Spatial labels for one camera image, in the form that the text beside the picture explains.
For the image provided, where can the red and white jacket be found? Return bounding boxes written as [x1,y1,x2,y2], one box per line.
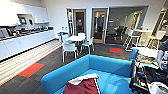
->
[62,72,101,94]

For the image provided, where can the person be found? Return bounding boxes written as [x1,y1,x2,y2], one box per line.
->
[155,34,168,70]

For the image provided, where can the white cushion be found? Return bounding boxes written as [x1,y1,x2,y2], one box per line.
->
[132,46,160,59]

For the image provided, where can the large blue sofa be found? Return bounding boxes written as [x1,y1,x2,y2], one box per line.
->
[40,53,135,94]

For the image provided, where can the white low table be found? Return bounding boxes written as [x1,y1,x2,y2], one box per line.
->
[66,34,87,55]

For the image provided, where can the white high table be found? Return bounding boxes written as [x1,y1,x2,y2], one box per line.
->
[127,28,153,50]

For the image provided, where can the black kitchen appliance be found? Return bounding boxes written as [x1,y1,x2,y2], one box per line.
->
[17,14,30,27]

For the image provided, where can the white rounded bag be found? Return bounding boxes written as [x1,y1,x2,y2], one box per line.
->
[147,81,168,94]

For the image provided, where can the glass meeting room wall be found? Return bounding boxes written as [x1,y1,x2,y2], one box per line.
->
[107,5,150,46]

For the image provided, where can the small blue sofa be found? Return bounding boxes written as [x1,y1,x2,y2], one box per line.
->
[128,48,158,69]

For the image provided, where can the black cart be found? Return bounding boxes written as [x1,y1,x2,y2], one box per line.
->
[128,59,168,94]

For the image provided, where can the yellow round stool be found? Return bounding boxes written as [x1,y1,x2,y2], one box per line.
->
[145,31,165,50]

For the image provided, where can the wooden door with glass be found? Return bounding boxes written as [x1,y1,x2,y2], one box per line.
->
[91,7,110,45]
[72,8,88,36]

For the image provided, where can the white lower kitchen cabinets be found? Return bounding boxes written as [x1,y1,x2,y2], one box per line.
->
[0,29,56,62]

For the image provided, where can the white high stool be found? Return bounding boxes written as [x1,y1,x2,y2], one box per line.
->
[122,29,135,52]

